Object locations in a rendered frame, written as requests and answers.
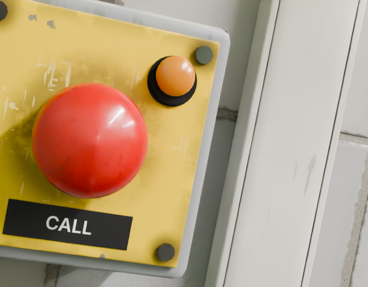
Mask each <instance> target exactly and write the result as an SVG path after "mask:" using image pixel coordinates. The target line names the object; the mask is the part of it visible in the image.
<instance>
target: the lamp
mask: <svg viewBox="0 0 368 287"><path fill-rule="evenodd" d="M156 81H157V84H158V86H159V88H160V89H161V90H162V91H163V92H164V93H165V94H167V95H170V96H181V95H184V94H186V93H187V92H188V91H189V90H190V89H191V88H192V87H193V84H194V82H195V70H194V68H193V66H192V64H191V63H190V62H189V61H188V60H187V59H186V58H183V57H181V56H170V57H167V58H166V59H164V60H163V61H162V62H161V63H160V64H159V66H158V68H157V71H156Z"/></svg>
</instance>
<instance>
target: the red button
mask: <svg viewBox="0 0 368 287"><path fill-rule="evenodd" d="M31 147H32V153H33V156H34V159H35V162H36V164H37V167H38V169H39V170H40V172H41V173H42V175H43V177H45V179H46V180H47V181H48V182H49V183H50V184H51V185H53V187H55V188H56V189H58V190H60V191H61V192H63V193H65V194H68V195H70V196H74V197H77V198H84V199H95V198H102V197H105V196H109V195H111V194H114V193H116V192H118V191H119V190H121V189H123V188H124V187H125V186H127V185H128V184H129V183H130V182H131V181H132V180H133V179H134V178H135V177H136V175H137V174H138V173H139V171H140V169H141V168H142V165H143V163H144V160H145V159H146V154H147V149H148V131H147V125H146V122H145V120H144V117H143V114H142V113H141V111H140V109H139V108H138V107H137V105H136V104H135V102H133V100H132V99H131V98H129V96H127V95H126V94H124V93H123V92H121V91H120V90H119V89H116V88H114V87H111V86H109V85H105V84H100V83H79V84H73V85H71V86H68V87H66V88H63V89H62V90H60V91H58V92H56V93H55V94H54V95H53V96H51V97H50V98H49V99H48V100H47V101H46V102H45V104H44V105H43V106H42V108H41V109H40V111H39V112H38V114H37V116H36V119H35V121H34V125H33V128H32V135H31Z"/></svg>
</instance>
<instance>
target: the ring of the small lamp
mask: <svg viewBox="0 0 368 287"><path fill-rule="evenodd" d="M167 57H170V56H165V57H163V58H161V59H159V60H158V61H156V62H155V63H154V64H153V65H152V67H151V69H150V70H149V73H148V76H147V85H148V90H149V92H150V94H151V96H152V97H153V98H154V99H155V100H156V101H157V102H158V103H160V104H162V105H165V106H171V107H175V106H180V105H183V104H185V103H186V102H187V101H189V100H190V99H191V97H192V96H193V94H194V93H195V90H196V87H197V75H196V72H195V82H194V84H193V87H192V88H191V89H190V90H189V91H188V92H187V93H186V94H184V95H181V96H170V95H167V94H165V93H164V92H163V91H162V90H161V89H160V88H159V86H158V84H157V81H156V71H157V68H158V66H159V64H160V63H161V62H162V61H163V60H164V59H166V58H167ZM194 70H195V69H194Z"/></svg>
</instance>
